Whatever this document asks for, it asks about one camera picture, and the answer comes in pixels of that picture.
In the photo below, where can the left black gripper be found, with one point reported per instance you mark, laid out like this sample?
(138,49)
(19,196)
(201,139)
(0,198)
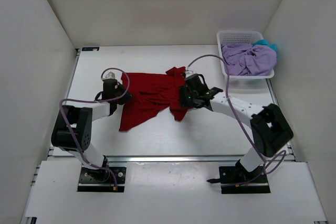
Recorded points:
(126,97)

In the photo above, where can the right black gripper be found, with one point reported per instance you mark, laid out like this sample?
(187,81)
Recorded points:
(184,102)

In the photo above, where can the red t shirt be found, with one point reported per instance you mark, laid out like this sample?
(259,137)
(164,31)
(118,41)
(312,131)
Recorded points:
(152,93)

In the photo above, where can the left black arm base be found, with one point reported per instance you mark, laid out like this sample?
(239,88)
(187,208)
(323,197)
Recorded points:
(101,181)

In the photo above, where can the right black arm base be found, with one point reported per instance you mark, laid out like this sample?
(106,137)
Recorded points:
(233,180)

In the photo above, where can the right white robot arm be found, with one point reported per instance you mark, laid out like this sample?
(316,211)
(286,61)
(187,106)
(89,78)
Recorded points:
(269,127)

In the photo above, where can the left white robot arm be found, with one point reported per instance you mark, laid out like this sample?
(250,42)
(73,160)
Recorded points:
(72,130)

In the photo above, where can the dark blue label sticker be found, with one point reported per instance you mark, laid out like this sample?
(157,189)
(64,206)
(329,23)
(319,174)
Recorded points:
(90,48)

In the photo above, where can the lilac t shirt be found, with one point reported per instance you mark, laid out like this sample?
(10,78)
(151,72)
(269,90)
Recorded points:
(243,59)

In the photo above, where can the white plastic basket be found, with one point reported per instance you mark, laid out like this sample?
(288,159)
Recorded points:
(245,36)

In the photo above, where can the teal t shirt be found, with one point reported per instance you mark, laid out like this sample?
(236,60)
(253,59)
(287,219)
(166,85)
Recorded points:
(266,44)

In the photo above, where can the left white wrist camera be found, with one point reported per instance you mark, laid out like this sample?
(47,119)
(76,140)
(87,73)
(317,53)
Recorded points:
(109,75)

